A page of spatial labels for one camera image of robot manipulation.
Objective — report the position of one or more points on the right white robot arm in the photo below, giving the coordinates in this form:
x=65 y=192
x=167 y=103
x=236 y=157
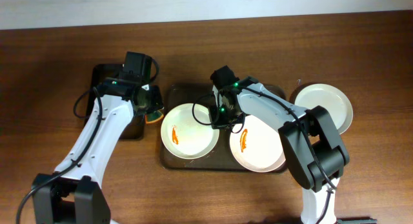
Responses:
x=314 y=150

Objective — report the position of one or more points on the large brown serving tray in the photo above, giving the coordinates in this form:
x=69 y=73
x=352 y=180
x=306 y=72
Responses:
x=219 y=158

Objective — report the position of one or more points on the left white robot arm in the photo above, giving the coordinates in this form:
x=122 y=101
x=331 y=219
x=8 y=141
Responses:
x=73 y=193

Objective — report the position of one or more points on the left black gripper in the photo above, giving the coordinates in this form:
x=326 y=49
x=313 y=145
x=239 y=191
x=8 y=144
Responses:
x=152 y=105

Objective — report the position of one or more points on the white plate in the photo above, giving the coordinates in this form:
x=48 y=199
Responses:
x=257 y=147
x=332 y=99
x=184 y=136

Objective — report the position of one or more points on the orange green scrub sponge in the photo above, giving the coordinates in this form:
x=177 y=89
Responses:
x=154 y=117

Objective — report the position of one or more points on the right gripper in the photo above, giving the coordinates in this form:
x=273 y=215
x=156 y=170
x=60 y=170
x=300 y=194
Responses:
x=226 y=121

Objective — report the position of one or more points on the small dark water tray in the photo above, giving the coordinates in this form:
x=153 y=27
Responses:
x=135 y=130

